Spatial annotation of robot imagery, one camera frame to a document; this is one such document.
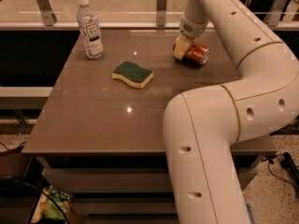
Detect clear water bottle white cap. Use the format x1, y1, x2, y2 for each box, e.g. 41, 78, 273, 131
77, 0, 104, 59

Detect metal railing post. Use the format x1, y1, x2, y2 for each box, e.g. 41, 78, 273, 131
156, 0, 167, 27
36, 0, 57, 26
263, 0, 288, 27

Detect left metal railing post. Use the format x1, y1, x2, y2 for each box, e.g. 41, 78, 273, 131
36, 0, 57, 26

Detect middle metal railing post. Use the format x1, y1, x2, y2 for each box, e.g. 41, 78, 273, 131
156, 0, 167, 27

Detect green snack bag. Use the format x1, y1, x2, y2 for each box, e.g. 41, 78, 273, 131
30, 186, 70, 224

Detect red coke can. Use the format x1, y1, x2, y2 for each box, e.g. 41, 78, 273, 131
184, 43, 210, 65

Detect green and yellow sponge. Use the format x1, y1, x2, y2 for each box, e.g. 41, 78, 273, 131
112, 62, 153, 90

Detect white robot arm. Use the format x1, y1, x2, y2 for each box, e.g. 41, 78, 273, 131
164, 0, 299, 224

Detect black floor cable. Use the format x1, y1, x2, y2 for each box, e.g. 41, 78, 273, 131
261, 154, 299, 193

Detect blue textured mat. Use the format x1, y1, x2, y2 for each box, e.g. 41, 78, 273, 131
246, 203, 255, 224

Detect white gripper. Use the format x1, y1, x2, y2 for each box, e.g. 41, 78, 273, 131
174, 14, 208, 60

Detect right metal railing post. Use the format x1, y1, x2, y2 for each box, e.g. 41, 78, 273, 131
263, 0, 288, 27

